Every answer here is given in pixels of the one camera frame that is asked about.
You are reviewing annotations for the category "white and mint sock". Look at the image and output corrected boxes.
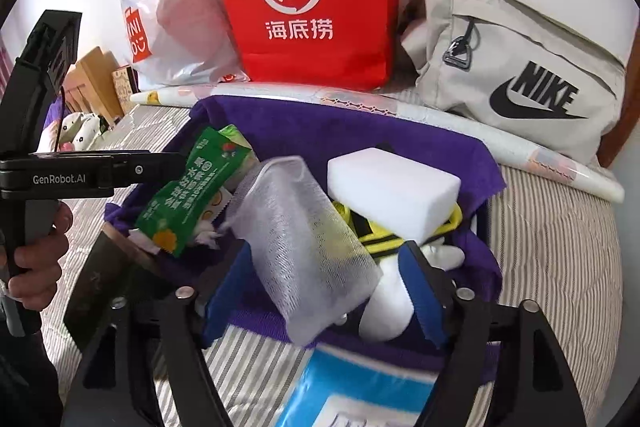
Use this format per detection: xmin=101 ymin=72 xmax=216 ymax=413
xmin=358 ymin=244 xmax=465 ymax=343

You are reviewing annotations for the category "yellow black mesh pouch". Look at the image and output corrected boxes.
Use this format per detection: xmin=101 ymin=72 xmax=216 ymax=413
xmin=333 ymin=202 xmax=463 ymax=260

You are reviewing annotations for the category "clear drawstring mesh pouch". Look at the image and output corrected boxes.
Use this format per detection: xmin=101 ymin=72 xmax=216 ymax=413
xmin=224 ymin=156 xmax=381 ymax=346

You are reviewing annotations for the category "green fruit store packet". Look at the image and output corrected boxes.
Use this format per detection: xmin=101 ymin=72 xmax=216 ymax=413
xmin=131 ymin=127 xmax=254 ymax=257

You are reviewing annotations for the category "white sponge block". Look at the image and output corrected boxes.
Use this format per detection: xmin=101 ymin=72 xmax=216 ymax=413
xmin=326 ymin=147 xmax=461 ymax=244

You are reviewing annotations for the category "fruit print wet wipe packet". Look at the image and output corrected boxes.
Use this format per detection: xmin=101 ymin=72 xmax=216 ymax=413
xmin=192 ymin=187 xmax=232 ymax=251

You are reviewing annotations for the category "green pocket tissue pack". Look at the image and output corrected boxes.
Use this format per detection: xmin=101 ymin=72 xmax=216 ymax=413
xmin=219 ymin=124 xmax=259 ymax=167

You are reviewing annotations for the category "person's left hand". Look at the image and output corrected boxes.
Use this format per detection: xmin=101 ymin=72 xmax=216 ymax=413
xmin=6 ymin=202 xmax=74 ymax=312

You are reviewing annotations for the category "wooden bed headboard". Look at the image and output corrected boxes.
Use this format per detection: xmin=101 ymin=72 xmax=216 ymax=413
xmin=63 ymin=46 xmax=124 ymax=127

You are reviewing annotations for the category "panda plush toy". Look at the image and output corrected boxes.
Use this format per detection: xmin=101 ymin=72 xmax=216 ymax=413
xmin=37 ymin=112 xmax=108 ymax=153

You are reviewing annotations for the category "dark green tea tin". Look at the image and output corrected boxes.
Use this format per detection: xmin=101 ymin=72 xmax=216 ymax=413
xmin=63 ymin=222 xmax=160 ymax=351

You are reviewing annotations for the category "blue tissue pack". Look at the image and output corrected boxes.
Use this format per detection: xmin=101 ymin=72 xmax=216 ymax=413
xmin=277 ymin=345 xmax=436 ymax=427

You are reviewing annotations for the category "striped quilted mattress pad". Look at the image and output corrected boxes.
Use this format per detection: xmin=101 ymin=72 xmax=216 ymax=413
xmin=42 ymin=106 xmax=623 ymax=426

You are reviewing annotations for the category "white Miniso plastic bag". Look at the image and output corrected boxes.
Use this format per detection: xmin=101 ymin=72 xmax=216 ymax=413
xmin=119 ymin=0 xmax=247 ymax=91

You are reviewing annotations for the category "rolled printed paper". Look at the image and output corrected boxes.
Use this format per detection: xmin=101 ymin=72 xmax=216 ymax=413
xmin=130 ymin=82 xmax=625 ymax=204

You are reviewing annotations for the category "purple towel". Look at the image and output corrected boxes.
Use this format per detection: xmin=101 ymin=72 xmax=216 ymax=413
xmin=104 ymin=96 xmax=506 ymax=372

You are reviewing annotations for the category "grey Nike waist bag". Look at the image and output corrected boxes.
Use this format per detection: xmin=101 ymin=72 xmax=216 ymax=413
xmin=401 ymin=0 xmax=626 ymax=164

